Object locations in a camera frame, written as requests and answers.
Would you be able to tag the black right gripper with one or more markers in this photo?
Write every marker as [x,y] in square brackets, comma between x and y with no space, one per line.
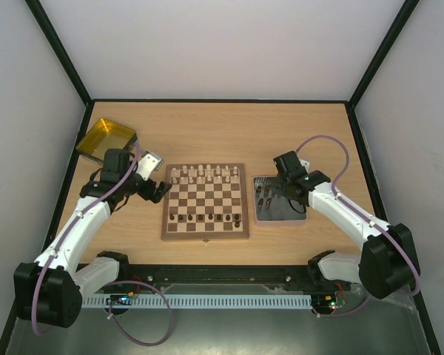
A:
[281,183]

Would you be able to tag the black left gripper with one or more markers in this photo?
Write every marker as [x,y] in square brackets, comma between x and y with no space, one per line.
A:
[159,192]

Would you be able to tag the wooden chess board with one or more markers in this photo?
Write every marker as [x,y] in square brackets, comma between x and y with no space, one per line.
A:
[223,191]

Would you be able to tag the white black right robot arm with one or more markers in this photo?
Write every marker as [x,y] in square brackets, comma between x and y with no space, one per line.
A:
[387,262]

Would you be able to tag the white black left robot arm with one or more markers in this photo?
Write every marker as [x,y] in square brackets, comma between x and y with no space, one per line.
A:
[91,211]

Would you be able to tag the left control circuit board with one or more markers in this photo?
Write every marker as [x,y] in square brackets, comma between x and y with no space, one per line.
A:
[121,299]

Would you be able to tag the control circuit board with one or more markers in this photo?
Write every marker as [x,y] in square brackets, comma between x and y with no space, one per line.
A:
[121,299]
[329,301]

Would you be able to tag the right control circuit board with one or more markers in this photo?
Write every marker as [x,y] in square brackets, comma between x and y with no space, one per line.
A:
[329,301]

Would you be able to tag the silver metal tin tray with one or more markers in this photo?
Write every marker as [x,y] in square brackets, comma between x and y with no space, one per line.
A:
[282,211]

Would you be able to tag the yellow metal tin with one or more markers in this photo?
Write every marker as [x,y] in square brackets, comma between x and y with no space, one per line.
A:
[103,135]

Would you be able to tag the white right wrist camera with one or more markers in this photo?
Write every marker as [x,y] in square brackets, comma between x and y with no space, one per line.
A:
[305,163]

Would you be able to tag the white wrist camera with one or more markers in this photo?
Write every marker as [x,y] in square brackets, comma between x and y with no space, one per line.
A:
[148,164]
[305,163]

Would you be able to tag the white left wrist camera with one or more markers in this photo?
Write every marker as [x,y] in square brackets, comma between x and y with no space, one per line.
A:
[148,164]

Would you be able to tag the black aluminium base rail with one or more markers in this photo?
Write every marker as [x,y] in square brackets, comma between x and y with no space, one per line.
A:
[222,275]

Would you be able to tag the white slotted cable duct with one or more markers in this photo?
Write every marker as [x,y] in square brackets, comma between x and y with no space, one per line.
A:
[186,301]

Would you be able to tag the black enclosure frame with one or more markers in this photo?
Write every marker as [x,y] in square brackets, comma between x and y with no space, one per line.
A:
[399,22]

